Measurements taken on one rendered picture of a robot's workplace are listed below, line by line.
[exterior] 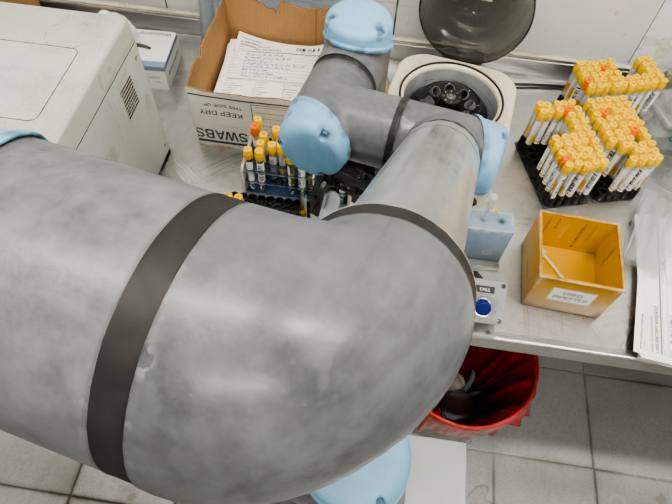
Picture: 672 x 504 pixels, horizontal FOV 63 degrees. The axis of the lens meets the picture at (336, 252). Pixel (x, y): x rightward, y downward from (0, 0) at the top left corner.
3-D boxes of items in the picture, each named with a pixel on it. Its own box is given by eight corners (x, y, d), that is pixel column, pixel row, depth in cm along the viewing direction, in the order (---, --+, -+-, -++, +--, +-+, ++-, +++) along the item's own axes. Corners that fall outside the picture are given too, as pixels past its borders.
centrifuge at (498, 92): (362, 185, 107) (367, 141, 96) (398, 87, 122) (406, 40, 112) (484, 217, 103) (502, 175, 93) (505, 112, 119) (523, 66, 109)
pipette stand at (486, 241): (441, 265, 98) (453, 233, 89) (441, 233, 101) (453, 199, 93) (497, 271, 97) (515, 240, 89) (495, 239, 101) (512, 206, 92)
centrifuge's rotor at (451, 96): (397, 139, 106) (402, 112, 100) (415, 88, 114) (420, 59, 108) (476, 159, 104) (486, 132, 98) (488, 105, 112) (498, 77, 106)
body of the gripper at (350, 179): (363, 213, 78) (370, 155, 68) (312, 187, 80) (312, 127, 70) (389, 178, 81) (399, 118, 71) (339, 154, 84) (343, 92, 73)
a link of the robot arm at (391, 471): (384, 548, 61) (399, 535, 50) (273, 503, 63) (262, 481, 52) (413, 443, 67) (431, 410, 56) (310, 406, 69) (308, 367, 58)
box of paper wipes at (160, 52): (67, 82, 119) (43, 31, 109) (84, 47, 125) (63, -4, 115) (170, 89, 119) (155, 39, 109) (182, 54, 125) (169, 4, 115)
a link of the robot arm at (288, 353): (549, 433, 12) (518, 98, 55) (124, 286, 14) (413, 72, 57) (417, 688, 18) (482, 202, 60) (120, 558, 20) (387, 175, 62)
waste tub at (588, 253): (518, 305, 94) (539, 276, 85) (520, 241, 101) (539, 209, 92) (598, 320, 93) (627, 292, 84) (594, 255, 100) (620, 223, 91)
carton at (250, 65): (195, 145, 111) (180, 86, 98) (230, 54, 126) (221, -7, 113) (316, 161, 110) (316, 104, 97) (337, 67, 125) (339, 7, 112)
